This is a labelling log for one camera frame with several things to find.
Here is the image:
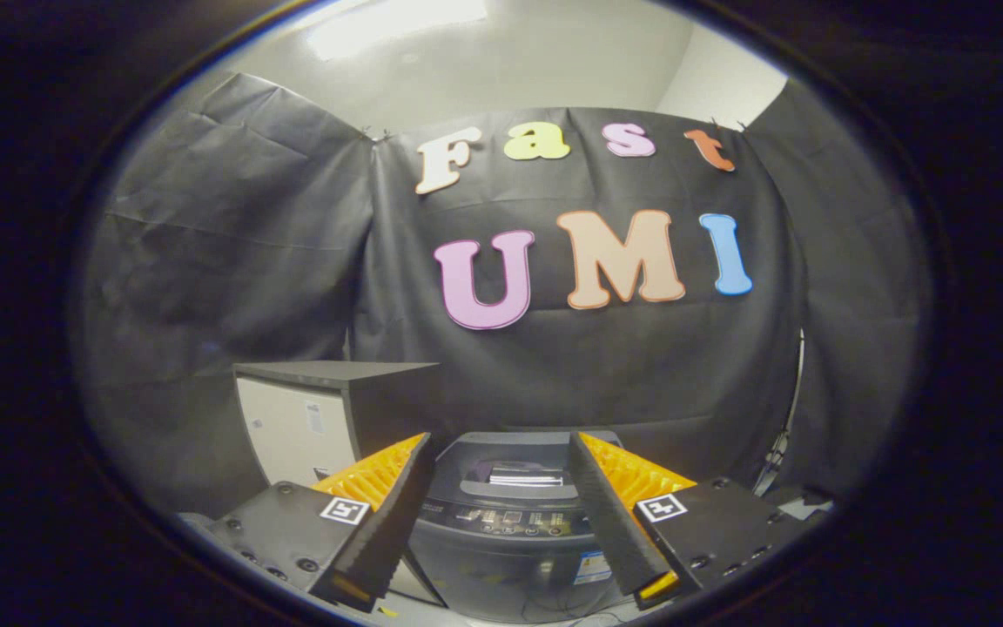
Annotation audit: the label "grey washing machine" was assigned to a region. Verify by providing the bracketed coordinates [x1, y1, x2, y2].
[406, 429, 635, 624]

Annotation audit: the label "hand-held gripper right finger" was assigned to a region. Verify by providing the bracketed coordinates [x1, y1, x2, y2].
[567, 431, 807, 610]

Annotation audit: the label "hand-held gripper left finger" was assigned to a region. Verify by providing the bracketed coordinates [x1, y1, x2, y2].
[205, 433, 439, 615]

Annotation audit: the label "black cables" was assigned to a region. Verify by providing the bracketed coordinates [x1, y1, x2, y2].
[754, 418, 807, 499]

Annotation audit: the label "black backdrop cloth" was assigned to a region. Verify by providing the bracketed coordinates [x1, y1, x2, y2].
[75, 70, 929, 523]

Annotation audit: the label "grey and white cabinet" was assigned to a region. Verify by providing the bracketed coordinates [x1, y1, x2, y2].
[233, 360, 448, 606]

